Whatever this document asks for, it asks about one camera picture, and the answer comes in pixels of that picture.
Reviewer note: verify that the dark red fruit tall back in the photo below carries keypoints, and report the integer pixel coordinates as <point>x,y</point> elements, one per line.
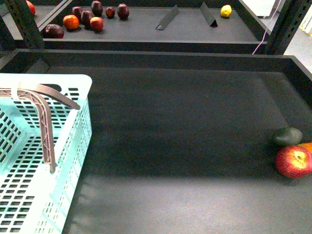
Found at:
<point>97,8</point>

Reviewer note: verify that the dark red fruit middle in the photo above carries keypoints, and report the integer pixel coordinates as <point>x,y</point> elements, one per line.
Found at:
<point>85,18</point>

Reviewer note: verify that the left black shelf divider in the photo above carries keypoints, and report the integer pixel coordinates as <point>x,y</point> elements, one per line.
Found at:
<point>166,20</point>

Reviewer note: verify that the yellow lemon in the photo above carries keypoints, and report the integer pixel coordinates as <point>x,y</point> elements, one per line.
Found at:
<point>226,11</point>

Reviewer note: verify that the dark red fruit back left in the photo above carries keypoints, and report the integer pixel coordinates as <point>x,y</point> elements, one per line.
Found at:
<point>77,11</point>

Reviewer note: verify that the small red yellow apple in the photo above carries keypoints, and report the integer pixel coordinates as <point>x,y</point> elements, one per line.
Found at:
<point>97,23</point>

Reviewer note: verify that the dark green avocado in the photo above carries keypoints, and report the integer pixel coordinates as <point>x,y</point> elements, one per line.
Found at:
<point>287,136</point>

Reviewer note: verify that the orange fruit on shelf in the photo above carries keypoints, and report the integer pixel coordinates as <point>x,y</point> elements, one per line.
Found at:
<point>71,22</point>

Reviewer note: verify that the dark red fruit right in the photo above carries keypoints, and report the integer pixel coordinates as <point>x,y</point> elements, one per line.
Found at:
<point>123,11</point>

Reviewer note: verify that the small dark red fruit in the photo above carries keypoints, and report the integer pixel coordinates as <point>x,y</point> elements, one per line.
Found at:
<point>110,12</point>

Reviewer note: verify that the black left rack post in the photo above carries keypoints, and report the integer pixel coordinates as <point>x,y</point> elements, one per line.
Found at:
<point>30,33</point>

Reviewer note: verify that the light blue plastic basket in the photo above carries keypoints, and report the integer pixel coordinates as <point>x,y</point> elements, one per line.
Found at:
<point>33,200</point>

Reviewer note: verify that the orange red mango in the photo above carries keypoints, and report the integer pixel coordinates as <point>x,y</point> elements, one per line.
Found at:
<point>307,146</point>

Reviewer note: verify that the dark red fruit front left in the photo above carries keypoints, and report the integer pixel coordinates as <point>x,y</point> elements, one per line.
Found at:
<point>54,31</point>

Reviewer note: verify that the black metal rack post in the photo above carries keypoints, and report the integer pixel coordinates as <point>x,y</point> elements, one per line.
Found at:
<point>290,17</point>

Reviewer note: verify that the white zip tie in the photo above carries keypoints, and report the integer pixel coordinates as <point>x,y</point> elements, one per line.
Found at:
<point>14,90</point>

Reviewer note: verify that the right black shelf divider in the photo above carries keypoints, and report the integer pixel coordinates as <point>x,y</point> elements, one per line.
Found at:
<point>210,19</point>

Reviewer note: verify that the red fruit far left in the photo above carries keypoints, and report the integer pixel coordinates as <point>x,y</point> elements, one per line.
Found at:
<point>31,7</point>

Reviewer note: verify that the black shelf divider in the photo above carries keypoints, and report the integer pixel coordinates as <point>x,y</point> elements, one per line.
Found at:
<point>210,19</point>
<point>166,20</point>

